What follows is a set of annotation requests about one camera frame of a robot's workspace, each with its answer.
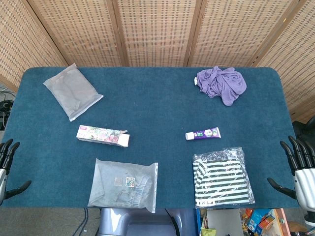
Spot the woven bamboo folding screen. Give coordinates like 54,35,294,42
0,0,315,123

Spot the crumpled purple cloth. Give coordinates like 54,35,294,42
193,65,248,107

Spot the frosted bag with jeans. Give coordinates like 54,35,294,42
87,158,158,213

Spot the black cable under table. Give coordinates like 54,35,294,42
73,208,90,236

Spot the blue felt table cover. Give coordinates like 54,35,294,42
0,66,308,209

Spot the floral toothpaste carton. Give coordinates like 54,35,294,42
76,124,130,148

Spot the purple toothpaste tube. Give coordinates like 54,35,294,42
185,127,221,141

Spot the blue-grey robot torso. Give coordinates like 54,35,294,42
98,207,199,236

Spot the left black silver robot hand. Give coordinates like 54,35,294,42
0,139,32,205

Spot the blue snack bag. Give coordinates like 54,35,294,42
247,209,276,234

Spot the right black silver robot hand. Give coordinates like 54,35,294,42
267,136,315,212

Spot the clear bag with striped shirt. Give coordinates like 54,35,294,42
192,147,256,209

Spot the black floor cables bundle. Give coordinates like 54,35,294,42
0,85,16,131

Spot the frosted bag with grey garment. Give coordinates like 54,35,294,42
43,63,104,122

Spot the black chair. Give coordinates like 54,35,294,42
292,117,315,148

